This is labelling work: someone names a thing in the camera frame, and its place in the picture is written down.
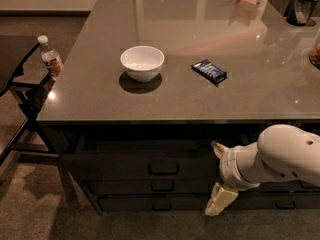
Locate grey drawer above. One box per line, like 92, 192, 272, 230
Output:
99, 194, 209, 212
62, 137, 216, 181
79, 179, 213, 195

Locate dark metal container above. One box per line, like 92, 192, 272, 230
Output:
287, 0, 317, 26

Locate glass jar with food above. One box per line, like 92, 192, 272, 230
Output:
309, 29, 320, 69

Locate blue snack bar wrapper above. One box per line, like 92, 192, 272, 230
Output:
191, 59, 227, 84

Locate grey bottom drawer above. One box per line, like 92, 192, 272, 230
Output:
99, 194, 209, 212

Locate grey drawer cabinet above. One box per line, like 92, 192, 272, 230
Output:
37, 118, 320, 216

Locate dark folding chair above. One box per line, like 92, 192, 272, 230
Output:
0, 35, 56, 164

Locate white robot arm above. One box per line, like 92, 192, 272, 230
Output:
205, 124, 320, 216

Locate clear plastic water bottle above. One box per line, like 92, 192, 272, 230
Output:
37, 35, 63, 79

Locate white ceramic bowl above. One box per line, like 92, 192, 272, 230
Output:
120, 46, 165, 82

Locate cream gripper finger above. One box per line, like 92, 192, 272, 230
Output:
205, 182, 238, 216
210, 141, 229, 159

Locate grey top drawer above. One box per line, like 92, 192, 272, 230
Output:
62, 137, 216, 181

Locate grey middle drawer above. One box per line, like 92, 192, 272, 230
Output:
79, 179, 213, 195

